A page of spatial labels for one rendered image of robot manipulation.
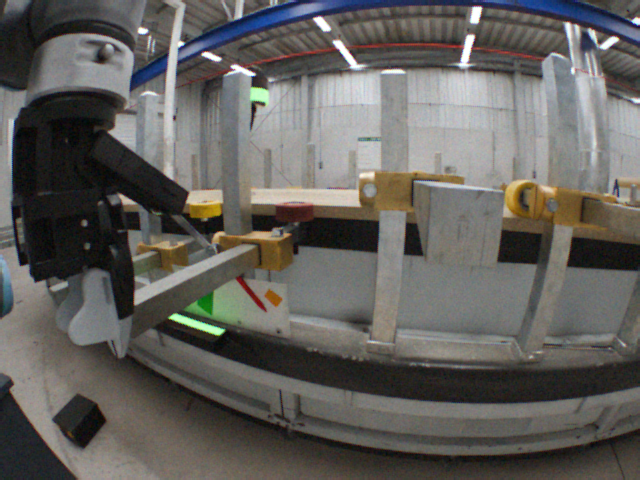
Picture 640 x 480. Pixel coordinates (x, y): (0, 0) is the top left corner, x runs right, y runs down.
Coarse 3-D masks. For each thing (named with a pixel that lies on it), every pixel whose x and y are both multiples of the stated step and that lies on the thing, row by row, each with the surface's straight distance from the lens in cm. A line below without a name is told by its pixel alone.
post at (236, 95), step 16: (224, 80) 48; (240, 80) 46; (224, 96) 47; (240, 96) 45; (224, 112) 46; (240, 112) 45; (224, 128) 45; (240, 128) 44; (224, 144) 45; (240, 144) 44; (224, 160) 45; (240, 160) 44; (224, 176) 45; (240, 176) 43; (224, 192) 45; (240, 192) 43; (224, 208) 45; (240, 208) 43; (224, 224) 46; (240, 224) 44
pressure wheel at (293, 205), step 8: (280, 208) 54; (288, 208) 53; (296, 208) 53; (304, 208) 53; (312, 208) 55; (280, 216) 54; (288, 216) 53; (296, 216) 53; (304, 216) 54; (312, 216) 55; (296, 224) 56; (296, 248) 58
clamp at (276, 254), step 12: (216, 240) 47; (228, 240) 45; (240, 240) 43; (252, 240) 42; (264, 240) 41; (276, 240) 40; (288, 240) 43; (264, 252) 41; (276, 252) 40; (288, 252) 43; (264, 264) 42; (276, 264) 41; (288, 264) 43
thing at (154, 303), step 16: (304, 224) 58; (224, 256) 37; (240, 256) 38; (256, 256) 41; (176, 272) 33; (192, 272) 32; (208, 272) 33; (224, 272) 35; (240, 272) 38; (144, 288) 30; (160, 288) 29; (176, 288) 29; (192, 288) 31; (208, 288) 33; (144, 304) 27; (160, 304) 28; (176, 304) 30; (144, 320) 27; (160, 320) 29
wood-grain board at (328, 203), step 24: (192, 192) 154; (216, 192) 133; (264, 192) 112; (288, 192) 107; (312, 192) 105; (336, 192) 105; (336, 216) 58; (360, 216) 57; (408, 216) 56; (504, 216) 60; (624, 240) 81
